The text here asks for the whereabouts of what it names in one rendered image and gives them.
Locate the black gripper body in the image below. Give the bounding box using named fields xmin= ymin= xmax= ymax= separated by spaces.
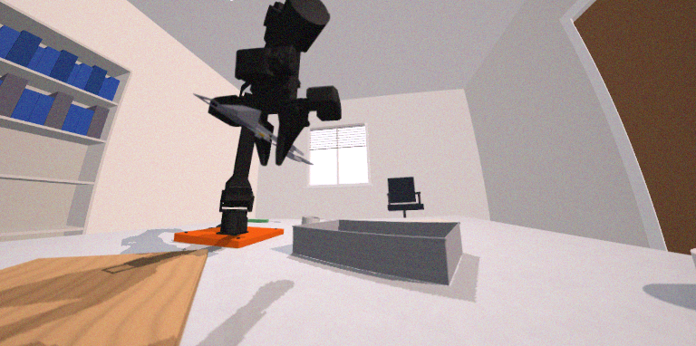
xmin=208 ymin=66 xmax=342 ymax=127

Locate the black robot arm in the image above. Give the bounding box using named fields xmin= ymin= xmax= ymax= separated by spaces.
xmin=216 ymin=0 xmax=330 ymax=235

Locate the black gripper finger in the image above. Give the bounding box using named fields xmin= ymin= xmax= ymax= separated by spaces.
xmin=275 ymin=106 xmax=310 ymax=166
xmin=251 ymin=115 xmax=274 ymax=167

